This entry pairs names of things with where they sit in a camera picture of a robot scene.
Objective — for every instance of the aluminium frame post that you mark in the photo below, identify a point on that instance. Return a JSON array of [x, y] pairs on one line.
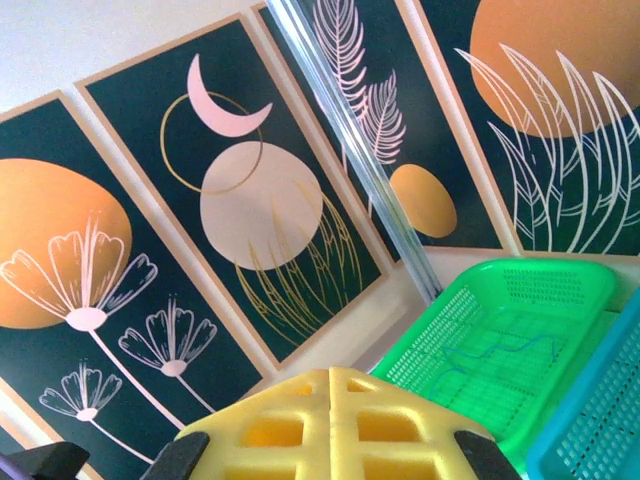
[[350, 125]]

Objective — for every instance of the green plastic basket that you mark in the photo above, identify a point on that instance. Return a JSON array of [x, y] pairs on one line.
[[525, 400]]

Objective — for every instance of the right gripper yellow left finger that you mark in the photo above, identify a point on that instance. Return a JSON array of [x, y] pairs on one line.
[[280, 415]]

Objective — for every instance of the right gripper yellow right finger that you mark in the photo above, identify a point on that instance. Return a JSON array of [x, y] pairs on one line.
[[390, 415]]

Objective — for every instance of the teal plastic basket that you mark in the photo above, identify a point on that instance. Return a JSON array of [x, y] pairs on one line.
[[600, 400]]

